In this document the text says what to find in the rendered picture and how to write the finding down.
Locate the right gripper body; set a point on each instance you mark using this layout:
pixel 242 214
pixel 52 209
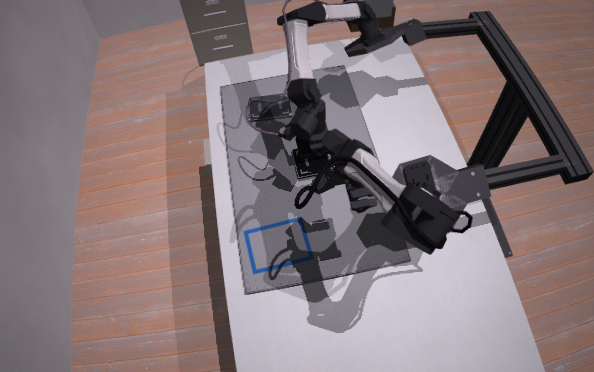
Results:
pixel 318 134

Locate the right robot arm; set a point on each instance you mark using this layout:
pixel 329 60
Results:
pixel 302 90

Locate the blue tape outline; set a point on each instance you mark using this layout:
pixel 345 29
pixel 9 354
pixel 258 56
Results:
pixel 282 264

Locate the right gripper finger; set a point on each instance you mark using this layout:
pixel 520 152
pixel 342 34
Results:
pixel 317 153

